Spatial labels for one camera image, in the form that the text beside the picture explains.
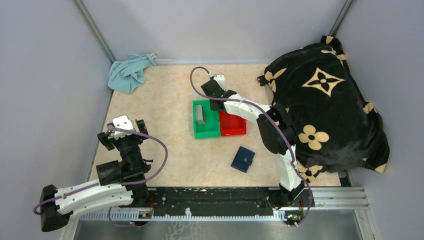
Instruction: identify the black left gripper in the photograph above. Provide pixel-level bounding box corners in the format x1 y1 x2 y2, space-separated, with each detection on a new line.
99 119 150 174

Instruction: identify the light blue cloth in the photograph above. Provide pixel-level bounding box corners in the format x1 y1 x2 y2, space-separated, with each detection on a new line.
107 52 158 94

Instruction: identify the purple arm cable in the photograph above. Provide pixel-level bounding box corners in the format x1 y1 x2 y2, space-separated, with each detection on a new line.
189 66 314 228
33 127 169 216

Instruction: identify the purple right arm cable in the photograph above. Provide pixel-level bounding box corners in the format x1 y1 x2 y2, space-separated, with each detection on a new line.
189 66 314 228

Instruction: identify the black floral pillow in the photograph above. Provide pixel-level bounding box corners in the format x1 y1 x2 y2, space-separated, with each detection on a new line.
257 35 390 182

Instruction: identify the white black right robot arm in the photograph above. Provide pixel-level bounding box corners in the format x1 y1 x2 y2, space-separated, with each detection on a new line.
199 75 314 208

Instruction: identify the navy blue card holder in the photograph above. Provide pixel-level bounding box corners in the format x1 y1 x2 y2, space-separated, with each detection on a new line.
231 146 256 173

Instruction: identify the green plastic bin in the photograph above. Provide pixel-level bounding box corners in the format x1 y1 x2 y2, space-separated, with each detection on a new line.
192 99 221 139

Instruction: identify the grey block in bin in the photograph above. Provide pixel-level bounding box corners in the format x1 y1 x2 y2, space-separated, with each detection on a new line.
194 104 207 125

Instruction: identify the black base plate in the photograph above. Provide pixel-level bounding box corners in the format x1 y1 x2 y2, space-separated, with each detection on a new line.
117 187 314 218

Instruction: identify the aluminium frame rail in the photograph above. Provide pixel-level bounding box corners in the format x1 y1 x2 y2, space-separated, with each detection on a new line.
79 187 369 223

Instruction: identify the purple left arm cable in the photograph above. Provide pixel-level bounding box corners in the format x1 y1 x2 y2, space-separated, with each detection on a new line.
33 127 169 216

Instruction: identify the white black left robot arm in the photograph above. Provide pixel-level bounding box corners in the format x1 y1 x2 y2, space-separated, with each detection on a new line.
39 115 151 232

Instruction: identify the red plastic bin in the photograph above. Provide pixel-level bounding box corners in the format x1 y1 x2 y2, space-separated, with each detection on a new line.
219 111 247 137

